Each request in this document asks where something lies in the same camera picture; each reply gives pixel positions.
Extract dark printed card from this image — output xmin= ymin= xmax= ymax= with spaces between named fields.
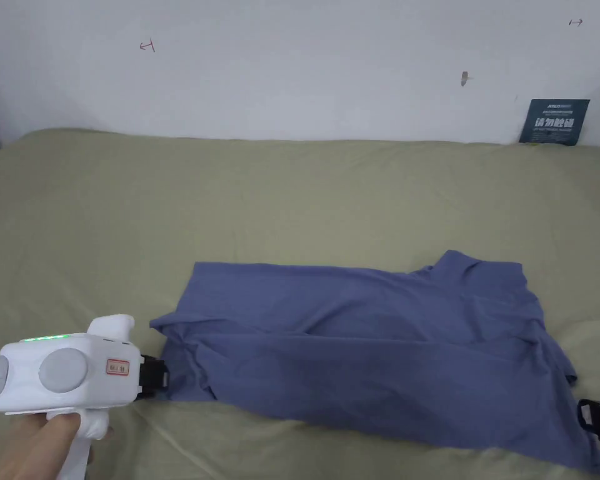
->
xmin=518 ymin=98 xmax=591 ymax=148

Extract dark blue shirt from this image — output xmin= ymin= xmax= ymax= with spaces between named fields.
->
xmin=149 ymin=249 xmax=600 ymax=477

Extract person's left hand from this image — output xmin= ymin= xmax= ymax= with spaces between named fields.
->
xmin=0 ymin=412 xmax=116 ymax=480

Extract bed with pale green sheet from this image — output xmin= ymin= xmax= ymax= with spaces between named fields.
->
xmin=0 ymin=127 xmax=600 ymax=480

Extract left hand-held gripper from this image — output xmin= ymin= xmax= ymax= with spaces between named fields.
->
xmin=0 ymin=314 xmax=171 ymax=480

